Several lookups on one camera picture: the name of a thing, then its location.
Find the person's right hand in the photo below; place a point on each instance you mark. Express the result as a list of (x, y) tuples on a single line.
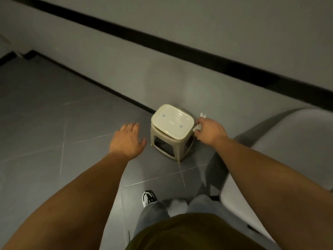
[(211, 133)]

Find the person's left hand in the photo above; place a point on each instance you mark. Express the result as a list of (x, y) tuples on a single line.
[(125, 143)]

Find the person's left thumb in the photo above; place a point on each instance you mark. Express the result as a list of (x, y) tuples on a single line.
[(143, 144)]

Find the person's right fingers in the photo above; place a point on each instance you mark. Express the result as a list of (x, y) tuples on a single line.
[(199, 130)]

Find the white tissue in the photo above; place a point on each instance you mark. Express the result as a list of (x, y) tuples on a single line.
[(196, 128)]

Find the person's left forearm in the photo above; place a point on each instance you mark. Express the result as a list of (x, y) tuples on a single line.
[(67, 205)]

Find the person's right forearm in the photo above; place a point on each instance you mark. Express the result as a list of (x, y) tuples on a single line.
[(273, 190)]

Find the beige plastic stool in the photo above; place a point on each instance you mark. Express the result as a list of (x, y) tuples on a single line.
[(172, 122)]

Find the black and white sneaker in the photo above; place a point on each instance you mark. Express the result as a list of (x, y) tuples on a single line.
[(148, 197)]

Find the grey trousers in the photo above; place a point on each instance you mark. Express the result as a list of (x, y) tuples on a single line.
[(151, 216)]

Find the black baseboard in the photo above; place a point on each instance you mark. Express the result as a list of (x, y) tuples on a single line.
[(85, 76)]

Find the olive green shirt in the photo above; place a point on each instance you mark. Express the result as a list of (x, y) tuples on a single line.
[(192, 234)]

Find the black wall trim strip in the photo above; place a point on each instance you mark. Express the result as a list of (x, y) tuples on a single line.
[(197, 55)]

